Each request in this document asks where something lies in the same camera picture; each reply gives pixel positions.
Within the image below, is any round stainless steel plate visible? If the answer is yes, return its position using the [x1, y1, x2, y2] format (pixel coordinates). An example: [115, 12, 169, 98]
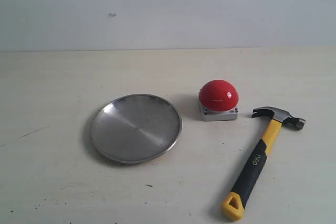
[90, 94, 182, 165]

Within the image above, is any red dome button grey base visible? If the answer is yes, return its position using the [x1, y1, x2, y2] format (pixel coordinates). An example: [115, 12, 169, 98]
[198, 80, 239, 122]

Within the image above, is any yellow black claw hammer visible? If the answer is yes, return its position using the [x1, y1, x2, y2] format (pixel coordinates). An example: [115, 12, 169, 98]
[222, 106, 306, 221]

